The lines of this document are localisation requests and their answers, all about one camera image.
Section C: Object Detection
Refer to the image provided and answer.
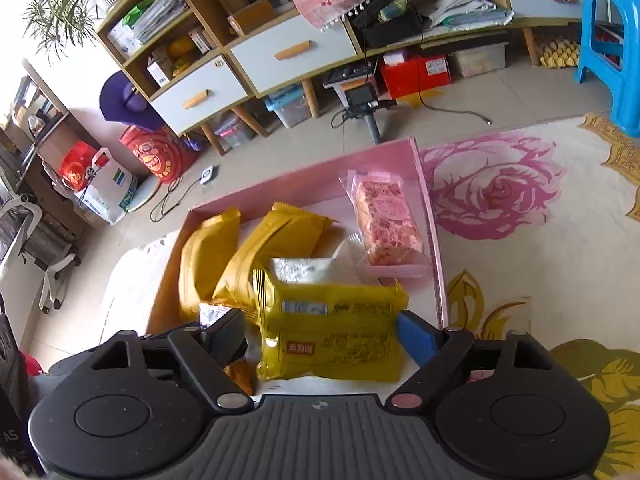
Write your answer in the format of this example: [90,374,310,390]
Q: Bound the yellow snack bag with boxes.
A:
[210,202,334,325]
[178,207,241,323]

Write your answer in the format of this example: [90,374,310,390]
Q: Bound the yellow printed snack pack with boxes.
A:
[252,270,409,382]

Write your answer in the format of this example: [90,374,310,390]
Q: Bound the white snack packet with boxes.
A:
[269,238,376,285]

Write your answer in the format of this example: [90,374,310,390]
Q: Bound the pink rice cracker pack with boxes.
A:
[341,170,431,280]

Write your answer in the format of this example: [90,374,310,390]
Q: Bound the floral tablecloth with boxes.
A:
[105,115,639,479]

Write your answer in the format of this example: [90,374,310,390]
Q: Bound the white paper shopping bag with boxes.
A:
[60,141,138,226]

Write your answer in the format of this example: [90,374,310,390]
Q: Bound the pink cardboard box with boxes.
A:
[145,136,450,396]

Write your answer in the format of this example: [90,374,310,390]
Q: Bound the red cylindrical gift box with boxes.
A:
[119,126,198,184]

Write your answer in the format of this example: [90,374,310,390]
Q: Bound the white office chair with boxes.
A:
[1,194,81,314]

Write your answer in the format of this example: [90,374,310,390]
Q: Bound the purple plush toy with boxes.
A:
[98,70,206,154]

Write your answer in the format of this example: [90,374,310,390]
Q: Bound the red storage box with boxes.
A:
[380,52,451,99]

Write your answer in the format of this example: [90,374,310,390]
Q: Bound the wooden cabinet white drawers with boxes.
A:
[96,0,362,150]

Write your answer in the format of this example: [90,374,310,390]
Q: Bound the blue plastic stool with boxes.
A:
[575,0,640,139]

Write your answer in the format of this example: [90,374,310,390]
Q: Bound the low wooden tv shelf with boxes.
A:
[347,0,582,65]

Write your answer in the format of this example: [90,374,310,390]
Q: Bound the potted green plant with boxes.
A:
[24,0,100,58]

